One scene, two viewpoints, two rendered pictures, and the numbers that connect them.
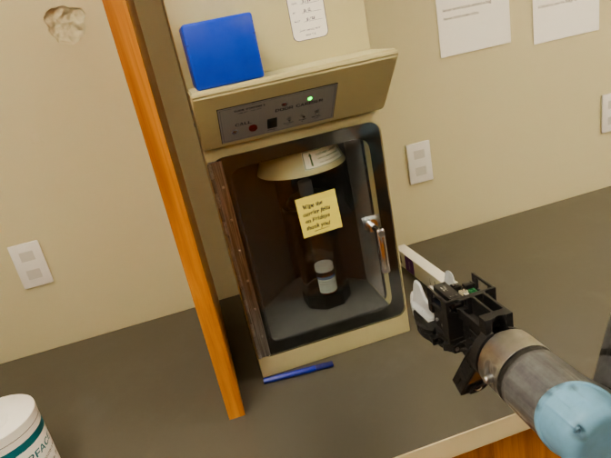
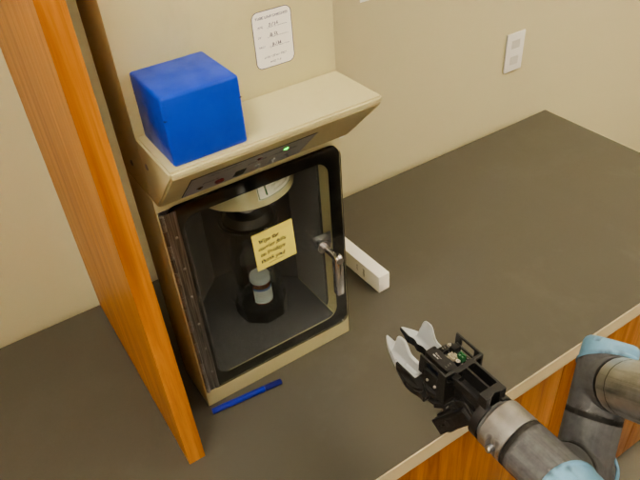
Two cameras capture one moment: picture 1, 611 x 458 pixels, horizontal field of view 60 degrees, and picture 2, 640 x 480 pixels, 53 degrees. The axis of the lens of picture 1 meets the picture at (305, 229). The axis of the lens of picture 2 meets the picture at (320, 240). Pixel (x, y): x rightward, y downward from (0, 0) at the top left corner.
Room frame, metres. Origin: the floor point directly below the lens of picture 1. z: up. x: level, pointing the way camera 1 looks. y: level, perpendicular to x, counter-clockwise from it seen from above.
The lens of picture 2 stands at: (0.10, 0.18, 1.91)
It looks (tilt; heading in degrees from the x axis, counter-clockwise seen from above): 39 degrees down; 340
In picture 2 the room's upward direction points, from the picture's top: 5 degrees counter-clockwise
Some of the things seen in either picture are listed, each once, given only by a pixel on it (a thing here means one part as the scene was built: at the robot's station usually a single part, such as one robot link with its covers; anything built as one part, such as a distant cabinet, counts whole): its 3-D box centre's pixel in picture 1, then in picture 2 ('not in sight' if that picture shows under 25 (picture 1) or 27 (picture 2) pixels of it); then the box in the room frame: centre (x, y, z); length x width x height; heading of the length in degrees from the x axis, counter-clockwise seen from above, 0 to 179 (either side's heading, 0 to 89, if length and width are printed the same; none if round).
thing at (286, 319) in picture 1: (317, 244); (270, 273); (0.90, -0.02, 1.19); 0.30 x 0.01 x 0.40; 100
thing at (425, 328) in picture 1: (435, 324); (421, 378); (0.62, -0.15, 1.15); 0.09 x 0.05 x 0.02; 17
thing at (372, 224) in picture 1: (378, 246); (332, 269); (0.89, -0.13, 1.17); 0.05 x 0.03 x 0.10; 10
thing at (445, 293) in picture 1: (474, 324); (463, 386); (0.57, -0.19, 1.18); 0.12 x 0.08 x 0.09; 11
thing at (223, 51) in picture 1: (220, 52); (189, 107); (0.84, 0.07, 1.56); 0.10 x 0.10 x 0.09; 11
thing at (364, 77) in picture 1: (295, 101); (267, 148); (0.85, -0.03, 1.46); 0.32 x 0.12 x 0.10; 101
